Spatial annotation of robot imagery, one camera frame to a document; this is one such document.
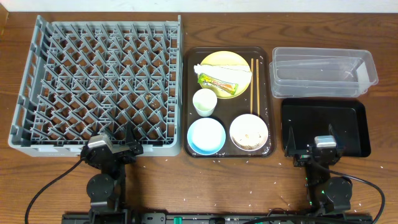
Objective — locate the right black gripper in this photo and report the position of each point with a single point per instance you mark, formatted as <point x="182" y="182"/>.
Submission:
<point x="301" y="159"/>

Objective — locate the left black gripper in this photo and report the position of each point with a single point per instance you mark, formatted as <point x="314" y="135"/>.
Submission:
<point x="121" y="151"/>

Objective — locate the light blue bowl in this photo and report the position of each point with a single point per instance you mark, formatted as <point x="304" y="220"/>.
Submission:
<point x="206" y="136"/>

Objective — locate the white plastic cup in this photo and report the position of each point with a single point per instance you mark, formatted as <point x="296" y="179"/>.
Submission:
<point x="204" y="101"/>

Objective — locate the green yellow snack wrapper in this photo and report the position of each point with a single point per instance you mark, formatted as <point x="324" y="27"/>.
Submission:
<point x="228" y="87"/>

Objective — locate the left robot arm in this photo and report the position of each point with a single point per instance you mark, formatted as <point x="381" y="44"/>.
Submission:
<point x="107" y="189"/>

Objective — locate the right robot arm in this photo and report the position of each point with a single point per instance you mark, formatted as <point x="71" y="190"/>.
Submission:
<point x="327" y="195"/>

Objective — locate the clear plastic waste bin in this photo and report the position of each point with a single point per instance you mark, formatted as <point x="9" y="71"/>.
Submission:
<point x="298" y="72"/>

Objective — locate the black rectangular tray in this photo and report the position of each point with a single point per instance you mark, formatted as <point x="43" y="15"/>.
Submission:
<point x="311" y="117"/>

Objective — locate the grey plastic dish rack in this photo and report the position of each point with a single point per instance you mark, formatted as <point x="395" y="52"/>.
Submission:
<point x="80" y="77"/>

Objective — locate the dark brown serving tray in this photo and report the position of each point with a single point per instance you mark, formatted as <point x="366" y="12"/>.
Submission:
<point x="228" y="109"/>

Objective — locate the right wooden chopstick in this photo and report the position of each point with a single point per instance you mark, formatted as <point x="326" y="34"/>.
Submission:
<point x="257" y="87"/>

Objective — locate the wooden chopstick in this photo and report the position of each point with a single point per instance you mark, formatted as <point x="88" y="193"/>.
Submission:
<point x="252" y="86"/>
<point x="257" y="87"/>

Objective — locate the left wooden chopstick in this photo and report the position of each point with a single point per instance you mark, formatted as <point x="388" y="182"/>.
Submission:
<point x="252" y="86"/>

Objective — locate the yellow round plate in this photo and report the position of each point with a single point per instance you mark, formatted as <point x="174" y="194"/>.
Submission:
<point x="225" y="58"/>

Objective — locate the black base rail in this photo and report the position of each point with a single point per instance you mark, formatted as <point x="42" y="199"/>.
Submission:
<point x="161" y="218"/>

